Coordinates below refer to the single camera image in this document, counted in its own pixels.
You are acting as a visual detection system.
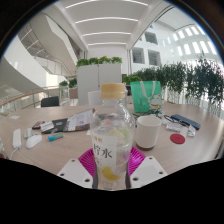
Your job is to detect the small clear plastic packet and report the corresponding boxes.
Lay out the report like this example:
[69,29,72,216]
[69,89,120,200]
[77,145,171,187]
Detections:
[186,124,197,138]

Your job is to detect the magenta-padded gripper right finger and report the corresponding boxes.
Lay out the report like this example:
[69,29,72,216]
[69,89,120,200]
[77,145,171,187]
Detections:
[125,146,168,190]

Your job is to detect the small white charger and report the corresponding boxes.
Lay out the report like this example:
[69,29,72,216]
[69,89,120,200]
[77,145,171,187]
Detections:
[23,127,34,140]

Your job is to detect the open printed magazine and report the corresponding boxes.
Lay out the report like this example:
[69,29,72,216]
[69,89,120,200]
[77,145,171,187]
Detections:
[63,108,96,133]

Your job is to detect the white power strip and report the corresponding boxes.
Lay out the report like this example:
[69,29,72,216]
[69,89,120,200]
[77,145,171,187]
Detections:
[12,128,23,150]

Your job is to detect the dark blue keyboard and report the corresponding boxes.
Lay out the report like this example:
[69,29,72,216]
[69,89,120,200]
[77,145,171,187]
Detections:
[170,113,202,131]

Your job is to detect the planter box with plants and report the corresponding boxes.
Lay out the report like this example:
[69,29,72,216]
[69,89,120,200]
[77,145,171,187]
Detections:
[58,78,78,100]

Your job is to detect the dark smartphone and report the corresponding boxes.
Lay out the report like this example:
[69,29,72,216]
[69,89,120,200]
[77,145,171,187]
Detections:
[31,120,46,130]

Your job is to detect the flat round red coaster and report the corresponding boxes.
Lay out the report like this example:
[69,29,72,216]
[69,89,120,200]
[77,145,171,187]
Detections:
[169,133,186,145]

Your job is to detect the white flat packet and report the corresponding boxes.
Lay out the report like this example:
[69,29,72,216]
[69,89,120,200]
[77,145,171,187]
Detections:
[165,123,183,133]

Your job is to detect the green plants on cabinet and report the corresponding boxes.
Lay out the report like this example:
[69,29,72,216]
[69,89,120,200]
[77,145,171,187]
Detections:
[76,55,123,68]

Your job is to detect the row of green hedge plants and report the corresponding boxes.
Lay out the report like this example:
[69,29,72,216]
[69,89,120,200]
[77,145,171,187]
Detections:
[122,58,224,111]

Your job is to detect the black cables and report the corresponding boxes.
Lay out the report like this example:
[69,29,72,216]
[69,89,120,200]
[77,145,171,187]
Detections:
[162,114,188,128]

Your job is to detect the clear lemon water bottle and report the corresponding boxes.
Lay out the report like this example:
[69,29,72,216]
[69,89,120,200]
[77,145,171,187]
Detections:
[89,82,137,191]

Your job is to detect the white card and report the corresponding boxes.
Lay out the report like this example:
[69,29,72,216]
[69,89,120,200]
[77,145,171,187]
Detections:
[39,121,55,133]

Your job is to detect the white cup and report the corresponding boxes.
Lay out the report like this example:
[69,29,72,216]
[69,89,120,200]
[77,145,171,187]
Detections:
[135,115,163,151]

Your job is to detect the white cabinet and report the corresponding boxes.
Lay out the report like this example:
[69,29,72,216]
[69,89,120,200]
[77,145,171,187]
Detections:
[76,63,123,106]

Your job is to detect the green tote bag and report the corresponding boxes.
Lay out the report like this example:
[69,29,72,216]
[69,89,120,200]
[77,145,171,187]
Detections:
[129,80,163,114]

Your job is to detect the black chair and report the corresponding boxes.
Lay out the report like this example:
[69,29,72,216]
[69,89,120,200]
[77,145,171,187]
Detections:
[40,95,61,108]

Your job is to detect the white computer mouse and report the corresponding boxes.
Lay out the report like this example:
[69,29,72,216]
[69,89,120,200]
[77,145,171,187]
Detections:
[25,133,44,149]

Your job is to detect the ceiling strip lights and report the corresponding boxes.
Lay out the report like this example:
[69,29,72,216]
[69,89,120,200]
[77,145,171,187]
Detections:
[64,0,149,48]

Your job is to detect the black notebook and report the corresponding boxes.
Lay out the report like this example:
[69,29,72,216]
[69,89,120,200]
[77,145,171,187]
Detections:
[41,118,69,135]

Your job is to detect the teal marker pen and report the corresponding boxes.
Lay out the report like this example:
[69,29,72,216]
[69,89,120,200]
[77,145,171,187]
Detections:
[47,132,64,142]

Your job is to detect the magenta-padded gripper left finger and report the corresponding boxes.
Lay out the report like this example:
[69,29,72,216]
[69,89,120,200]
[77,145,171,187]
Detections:
[57,147,99,190]

